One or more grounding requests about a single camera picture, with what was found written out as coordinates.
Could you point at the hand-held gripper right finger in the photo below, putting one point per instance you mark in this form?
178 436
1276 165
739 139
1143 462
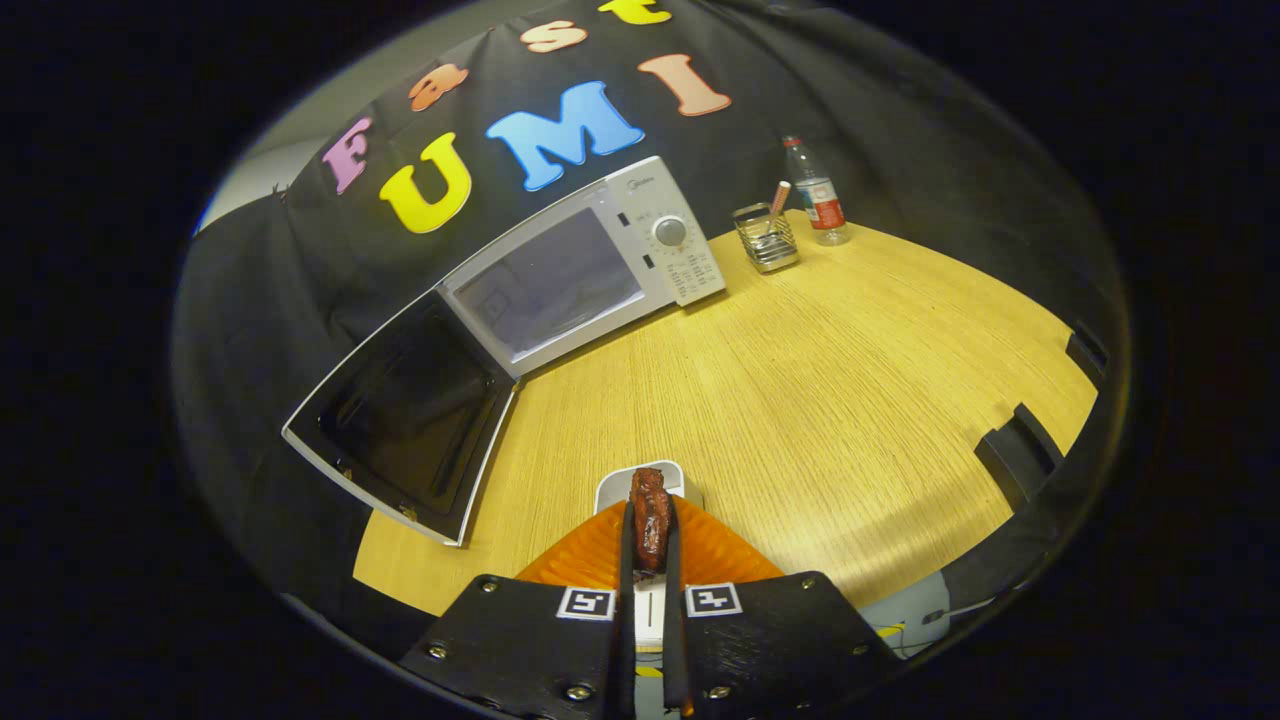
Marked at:
672 620

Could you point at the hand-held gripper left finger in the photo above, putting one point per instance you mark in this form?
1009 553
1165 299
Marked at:
627 570

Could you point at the red-brown meat piece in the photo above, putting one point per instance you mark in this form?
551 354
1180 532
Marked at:
650 520

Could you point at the white toaster oven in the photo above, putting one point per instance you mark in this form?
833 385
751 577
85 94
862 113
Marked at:
560 280

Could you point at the small white ridged tray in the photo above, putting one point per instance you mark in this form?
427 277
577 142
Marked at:
612 488

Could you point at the pale blue plastic object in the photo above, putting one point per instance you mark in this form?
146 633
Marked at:
905 610

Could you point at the black table clamp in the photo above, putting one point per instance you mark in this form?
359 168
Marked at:
1015 455
1087 352

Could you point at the red striped straw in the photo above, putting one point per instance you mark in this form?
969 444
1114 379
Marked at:
779 198

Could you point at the clear plastic water bottle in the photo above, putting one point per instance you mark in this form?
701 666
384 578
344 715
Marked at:
820 200

